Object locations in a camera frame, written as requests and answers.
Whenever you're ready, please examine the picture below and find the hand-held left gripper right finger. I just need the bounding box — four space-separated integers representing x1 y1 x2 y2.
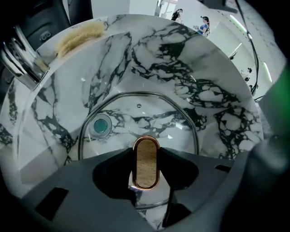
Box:
158 146 252 229

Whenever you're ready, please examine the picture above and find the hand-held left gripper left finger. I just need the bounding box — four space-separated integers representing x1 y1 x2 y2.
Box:
20 146 159 232

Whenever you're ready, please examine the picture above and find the glass lid with wooden handle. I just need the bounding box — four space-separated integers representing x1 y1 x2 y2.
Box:
78 90 200 210

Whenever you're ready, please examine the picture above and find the yellow sponge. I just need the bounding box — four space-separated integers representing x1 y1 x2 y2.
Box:
55 21 105 58

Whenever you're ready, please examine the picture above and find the teal sink drain plug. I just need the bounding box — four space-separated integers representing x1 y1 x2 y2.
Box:
90 113 113 138

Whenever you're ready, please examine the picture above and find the white marble sink cabinet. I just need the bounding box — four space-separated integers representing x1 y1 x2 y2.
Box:
0 14 265 231

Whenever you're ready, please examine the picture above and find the chrome sink faucet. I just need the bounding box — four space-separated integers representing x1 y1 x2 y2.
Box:
1 24 49 90

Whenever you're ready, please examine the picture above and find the black hanging cable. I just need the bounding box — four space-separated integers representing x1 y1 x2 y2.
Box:
234 0 260 96

